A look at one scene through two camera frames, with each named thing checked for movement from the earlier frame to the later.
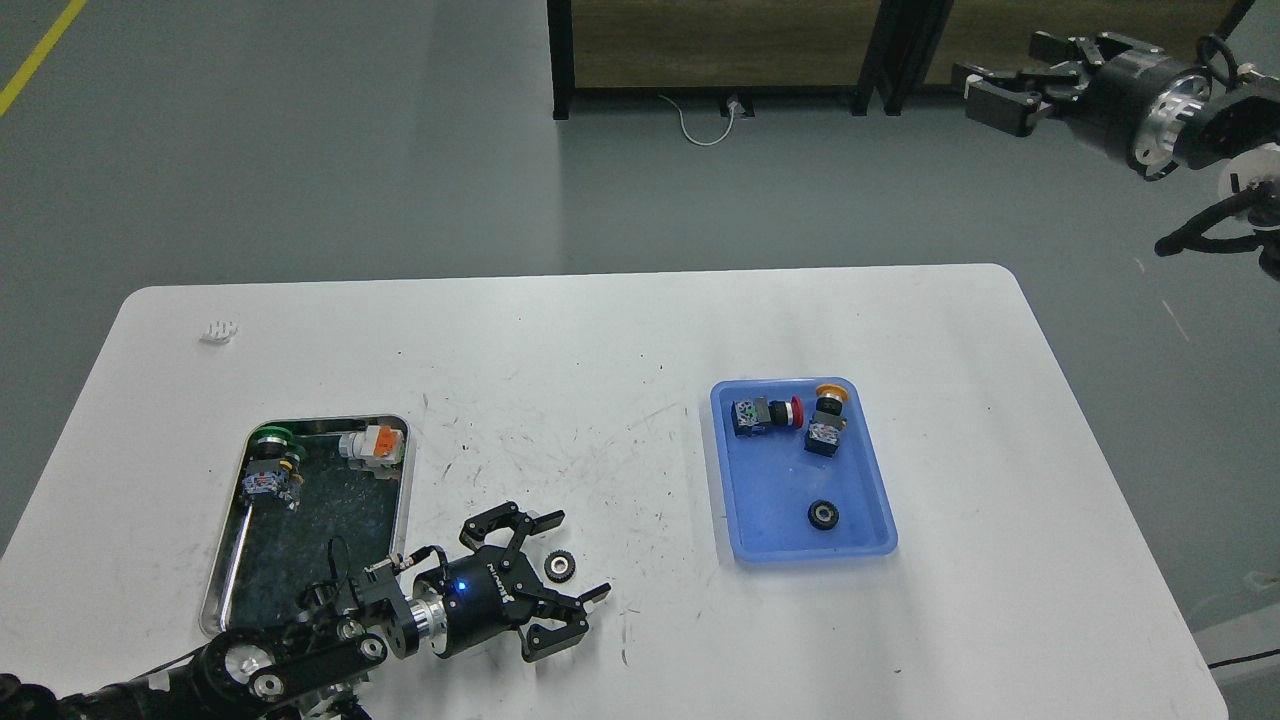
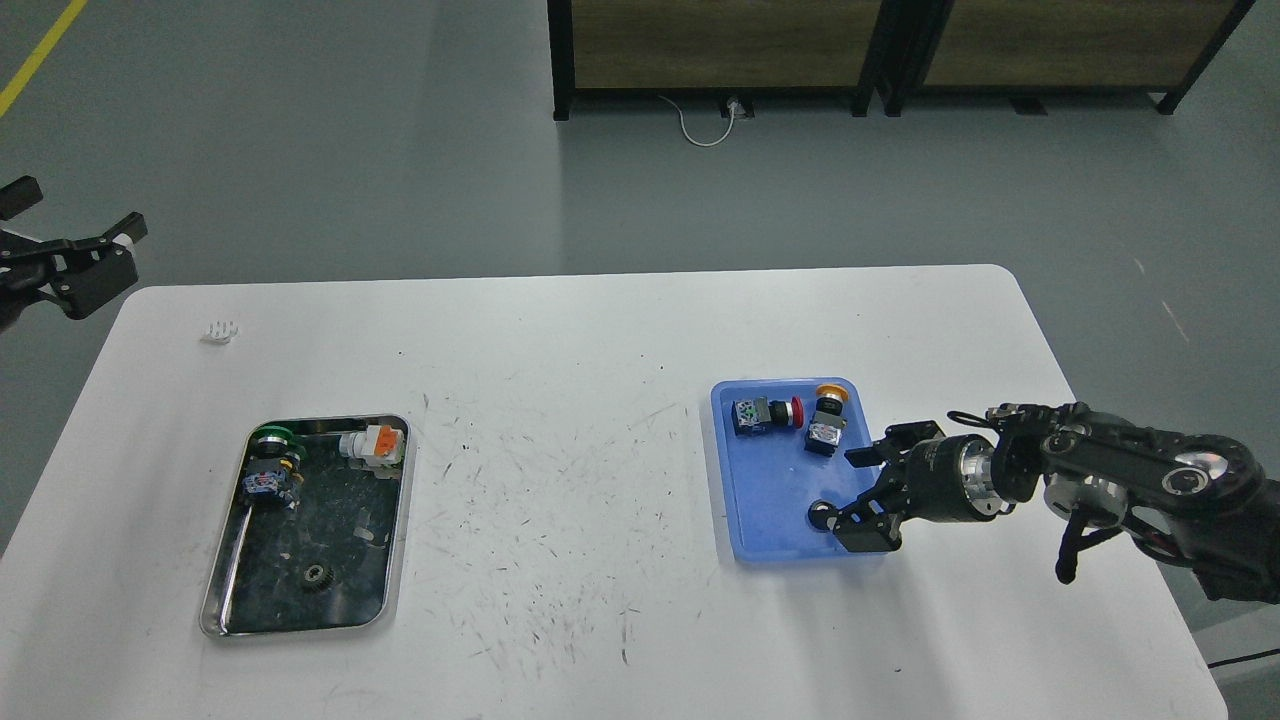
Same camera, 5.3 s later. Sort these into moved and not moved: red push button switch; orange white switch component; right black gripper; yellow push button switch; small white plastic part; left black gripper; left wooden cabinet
Moved: left black gripper; right black gripper
Not moved: orange white switch component; small white plastic part; yellow push button switch; left wooden cabinet; red push button switch
